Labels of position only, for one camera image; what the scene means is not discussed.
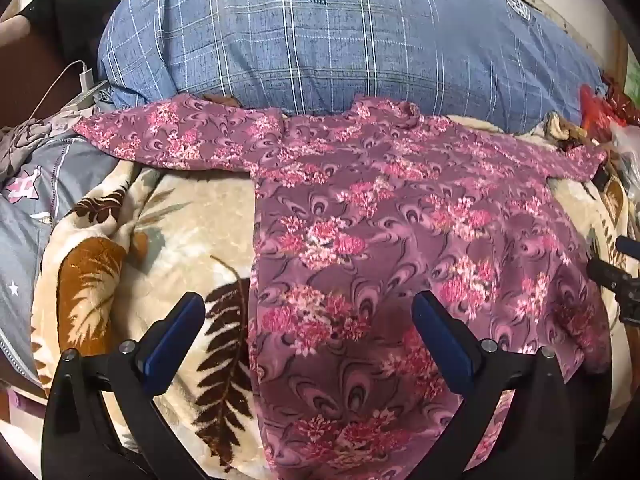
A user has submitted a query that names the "red plastic bag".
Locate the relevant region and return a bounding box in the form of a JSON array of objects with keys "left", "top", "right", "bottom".
[{"left": 579, "top": 74, "right": 640, "bottom": 132}]

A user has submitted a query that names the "grey star print quilt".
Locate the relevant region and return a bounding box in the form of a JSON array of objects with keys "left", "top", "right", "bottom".
[{"left": 0, "top": 110, "right": 121, "bottom": 386}]

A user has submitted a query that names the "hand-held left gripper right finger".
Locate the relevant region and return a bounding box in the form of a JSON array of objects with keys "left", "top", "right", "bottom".
[{"left": 411, "top": 290, "right": 608, "bottom": 480}]

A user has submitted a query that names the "white power strip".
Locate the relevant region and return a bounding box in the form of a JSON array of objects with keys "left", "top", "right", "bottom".
[{"left": 59, "top": 80, "right": 109, "bottom": 112}]

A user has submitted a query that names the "blue plaid pillow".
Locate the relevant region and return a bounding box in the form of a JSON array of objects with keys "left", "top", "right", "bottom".
[{"left": 97, "top": 0, "right": 603, "bottom": 133}]

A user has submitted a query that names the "beige leaf print blanket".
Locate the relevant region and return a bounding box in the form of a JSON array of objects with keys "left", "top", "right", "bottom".
[{"left": 30, "top": 110, "right": 632, "bottom": 480}]

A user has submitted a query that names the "white charger cable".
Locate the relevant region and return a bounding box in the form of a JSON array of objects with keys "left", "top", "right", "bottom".
[{"left": 29, "top": 60, "right": 87, "bottom": 122}]

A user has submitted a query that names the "clear plastic bag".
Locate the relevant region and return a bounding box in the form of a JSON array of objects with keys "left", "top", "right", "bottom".
[{"left": 606, "top": 124, "right": 640, "bottom": 163}]

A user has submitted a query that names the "purple floral shirt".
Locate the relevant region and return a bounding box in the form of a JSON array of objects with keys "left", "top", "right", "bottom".
[{"left": 75, "top": 94, "right": 613, "bottom": 480}]

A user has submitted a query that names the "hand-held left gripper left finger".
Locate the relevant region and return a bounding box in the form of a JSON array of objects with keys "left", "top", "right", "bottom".
[{"left": 42, "top": 291, "right": 222, "bottom": 480}]

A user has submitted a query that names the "black cloth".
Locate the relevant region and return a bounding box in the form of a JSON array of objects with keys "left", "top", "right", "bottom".
[{"left": 15, "top": 0, "right": 122, "bottom": 68}]

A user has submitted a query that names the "beige crumpled cloth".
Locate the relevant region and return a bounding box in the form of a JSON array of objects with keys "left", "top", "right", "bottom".
[{"left": 544, "top": 111, "right": 587, "bottom": 143}]

